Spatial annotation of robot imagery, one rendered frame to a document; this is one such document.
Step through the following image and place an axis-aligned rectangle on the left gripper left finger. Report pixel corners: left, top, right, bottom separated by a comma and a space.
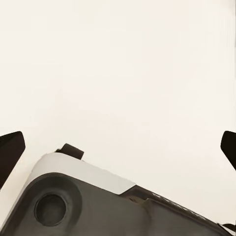
0, 131, 26, 190

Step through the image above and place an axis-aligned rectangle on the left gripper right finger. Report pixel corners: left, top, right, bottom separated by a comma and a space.
220, 131, 236, 170

